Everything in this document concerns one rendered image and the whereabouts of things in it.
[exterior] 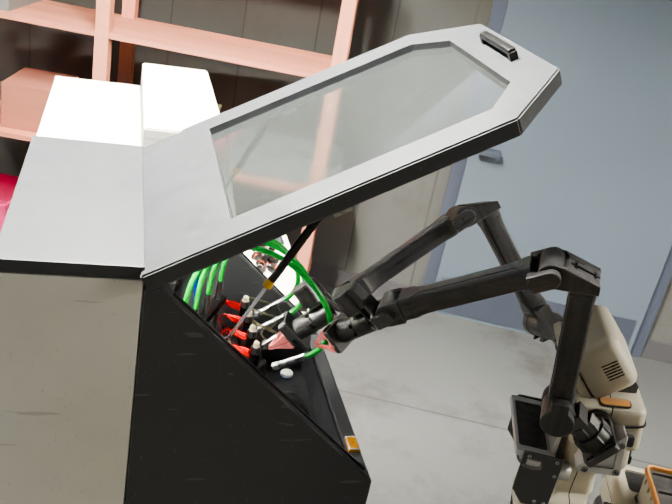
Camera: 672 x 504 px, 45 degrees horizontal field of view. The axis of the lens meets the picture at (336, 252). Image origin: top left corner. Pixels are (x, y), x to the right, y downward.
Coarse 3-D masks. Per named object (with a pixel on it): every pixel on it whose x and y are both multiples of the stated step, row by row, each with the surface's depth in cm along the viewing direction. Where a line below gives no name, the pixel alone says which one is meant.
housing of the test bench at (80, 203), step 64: (64, 128) 230; (128, 128) 240; (64, 192) 184; (128, 192) 190; (0, 256) 153; (64, 256) 158; (128, 256) 162; (0, 320) 158; (64, 320) 161; (128, 320) 164; (0, 384) 165; (64, 384) 168; (128, 384) 171; (0, 448) 171; (64, 448) 175; (128, 448) 179
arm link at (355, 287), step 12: (348, 288) 187; (360, 288) 188; (336, 300) 188; (348, 300) 187; (360, 300) 187; (372, 300) 189; (348, 312) 188; (372, 312) 187; (384, 312) 184; (384, 324) 185
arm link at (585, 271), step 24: (552, 264) 166; (576, 264) 170; (576, 288) 167; (600, 288) 165; (576, 312) 172; (576, 336) 175; (576, 360) 178; (552, 384) 183; (576, 384) 183; (552, 408) 183; (552, 432) 186
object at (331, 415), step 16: (304, 352) 256; (320, 352) 246; (304, 368) 254; (320, 368) 238; (320, 384) 235; (336, 384) 233; (320, 400) 234; (336, 400) 226; (320, 416) 233; (336, 416) 219; (336, 432) 216; (352, 432) 214
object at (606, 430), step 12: (588, 420) 186; (600, 420) 189; (576, 432) 187; (588, 432) 186; (600, 432) 186; (612, 432) 188; (576, 444) 189; (588, 444) 186; (600, 444) 186; (612, 444) 184; (588, 456) 187; (600, 456) 185
